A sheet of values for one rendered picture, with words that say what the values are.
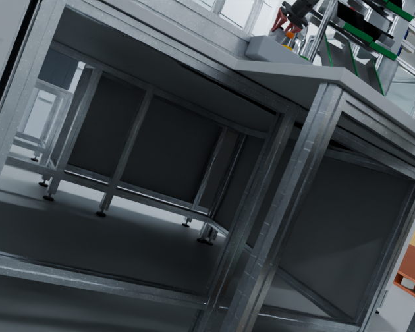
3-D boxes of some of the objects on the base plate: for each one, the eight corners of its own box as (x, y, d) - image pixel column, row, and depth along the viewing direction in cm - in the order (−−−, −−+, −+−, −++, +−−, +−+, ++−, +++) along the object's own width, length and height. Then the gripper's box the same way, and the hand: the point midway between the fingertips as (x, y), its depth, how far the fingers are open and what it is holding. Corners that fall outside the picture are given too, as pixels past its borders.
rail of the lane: (322, 112, 142) (334, 82, 141) (62, -28, 99) (78, -72, 98) (311, 110, 146) (323, 82, 146) (58, -24, 104) (75, -65, 103)
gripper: (300, -3, 135) (267, 32, 144) (321, 12, 140) (288, 46, 149) (295, -14, 139) (264, 22, 149) (316, 2, 144) (284, 35, 154)
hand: (278, 32), depth 148 cm, fingers closed on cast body, 4 cm apart
